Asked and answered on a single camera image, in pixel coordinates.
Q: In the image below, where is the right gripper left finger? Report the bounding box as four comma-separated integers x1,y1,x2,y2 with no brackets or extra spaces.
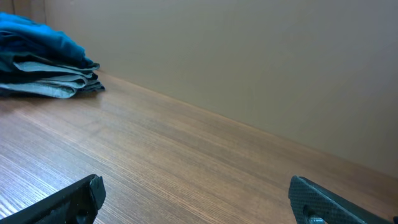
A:
1,174,106,224

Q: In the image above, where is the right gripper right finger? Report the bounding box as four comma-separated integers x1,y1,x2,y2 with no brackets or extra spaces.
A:
289,175,397,224

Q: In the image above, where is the blue polo shirt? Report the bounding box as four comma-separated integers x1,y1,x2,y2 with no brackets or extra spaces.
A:
1,12,93,68

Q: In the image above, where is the grey folded garment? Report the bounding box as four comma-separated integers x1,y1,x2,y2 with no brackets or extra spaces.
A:
0,61,106,100

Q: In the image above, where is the dark green folded garment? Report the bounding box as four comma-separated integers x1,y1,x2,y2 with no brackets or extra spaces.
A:
1,52,100,83

